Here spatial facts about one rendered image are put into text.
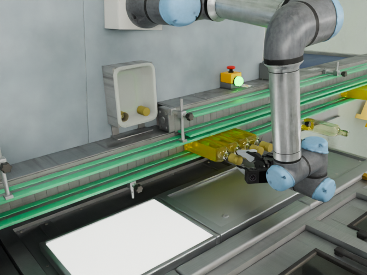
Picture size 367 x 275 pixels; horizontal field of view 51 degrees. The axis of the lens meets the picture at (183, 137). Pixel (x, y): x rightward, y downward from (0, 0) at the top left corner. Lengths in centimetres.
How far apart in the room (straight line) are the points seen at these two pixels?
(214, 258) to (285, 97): 48
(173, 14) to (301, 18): 41
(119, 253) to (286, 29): 75
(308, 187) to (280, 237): 18
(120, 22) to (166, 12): 21
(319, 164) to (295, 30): 41
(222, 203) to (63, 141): 61
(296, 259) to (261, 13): 71
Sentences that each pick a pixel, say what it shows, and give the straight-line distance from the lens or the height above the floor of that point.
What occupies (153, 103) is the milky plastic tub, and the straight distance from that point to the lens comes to 150.
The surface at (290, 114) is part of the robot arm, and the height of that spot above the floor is 147.
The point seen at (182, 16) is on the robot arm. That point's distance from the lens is 124.
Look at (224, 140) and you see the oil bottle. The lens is 151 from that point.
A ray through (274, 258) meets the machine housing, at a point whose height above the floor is 146.
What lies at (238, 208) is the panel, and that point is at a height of 124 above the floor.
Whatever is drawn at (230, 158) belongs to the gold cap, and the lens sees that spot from 141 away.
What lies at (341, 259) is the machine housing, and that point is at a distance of 125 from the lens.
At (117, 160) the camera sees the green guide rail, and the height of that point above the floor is 94.
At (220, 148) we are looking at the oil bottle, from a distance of 144.
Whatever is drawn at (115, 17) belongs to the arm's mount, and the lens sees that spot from 139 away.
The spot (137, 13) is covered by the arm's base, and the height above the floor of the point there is 90.
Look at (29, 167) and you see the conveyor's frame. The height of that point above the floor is 83.
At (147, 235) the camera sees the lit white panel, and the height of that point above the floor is 117.
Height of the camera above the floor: 204
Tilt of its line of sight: 47 degrees down
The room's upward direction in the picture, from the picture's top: 111 degrees clockwise
